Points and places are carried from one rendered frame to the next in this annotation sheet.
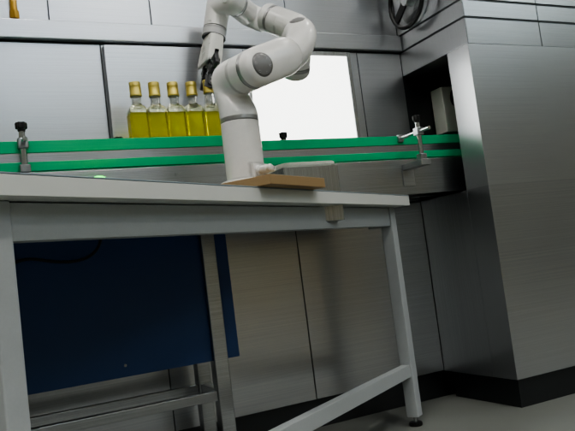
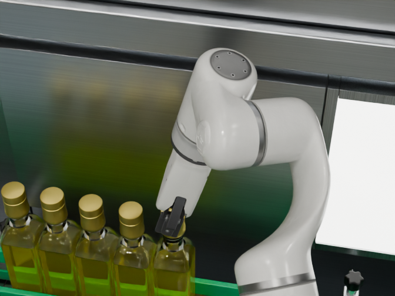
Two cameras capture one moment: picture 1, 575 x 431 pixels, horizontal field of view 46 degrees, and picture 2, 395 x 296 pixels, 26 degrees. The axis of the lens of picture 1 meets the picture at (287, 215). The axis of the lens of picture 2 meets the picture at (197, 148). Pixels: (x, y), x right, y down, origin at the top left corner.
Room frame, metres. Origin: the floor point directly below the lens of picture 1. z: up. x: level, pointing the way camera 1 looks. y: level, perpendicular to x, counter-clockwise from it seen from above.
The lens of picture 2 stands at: (1.50, -0.30, 2.07)
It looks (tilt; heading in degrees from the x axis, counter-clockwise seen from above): 45 degrees down; 37
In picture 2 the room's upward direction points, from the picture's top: straight up
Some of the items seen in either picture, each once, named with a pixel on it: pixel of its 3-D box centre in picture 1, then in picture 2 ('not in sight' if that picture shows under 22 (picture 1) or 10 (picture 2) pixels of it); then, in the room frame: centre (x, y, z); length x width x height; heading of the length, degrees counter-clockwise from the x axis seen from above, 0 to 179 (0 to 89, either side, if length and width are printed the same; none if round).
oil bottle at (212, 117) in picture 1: (214, 138); (174, 287); (2.08, 0.20, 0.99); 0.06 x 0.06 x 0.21; 28
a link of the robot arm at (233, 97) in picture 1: (238, 90); not in sight; (1.64, 0.08, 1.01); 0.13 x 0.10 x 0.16; 40
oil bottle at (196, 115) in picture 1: (197, 138); (136, 283); (2.05, 0.25, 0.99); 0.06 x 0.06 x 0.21; 26
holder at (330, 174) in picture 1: (290, 187); not in sight; (1.97, -0.02, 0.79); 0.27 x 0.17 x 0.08; 26
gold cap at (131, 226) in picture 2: (191, 89); (131, 219); (2.05, 0.25, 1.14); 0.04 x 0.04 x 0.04
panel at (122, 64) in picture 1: (241, 98); (301, 166); (2.28, 0.11, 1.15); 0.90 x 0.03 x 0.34; 116
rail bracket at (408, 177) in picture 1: (416, 150); not in sight; (2.27, -0.46, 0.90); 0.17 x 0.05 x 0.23; 26
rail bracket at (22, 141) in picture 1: (24, 146); not in sight; (1.67, 0.63, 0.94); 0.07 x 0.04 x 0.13; 26
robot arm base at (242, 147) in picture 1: (247, 152); not in sight; (1.64, 0.08, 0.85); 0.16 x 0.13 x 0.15; 53
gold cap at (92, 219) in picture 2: (172, 89); (91, 212); (2.03, 0.30, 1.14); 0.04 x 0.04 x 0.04
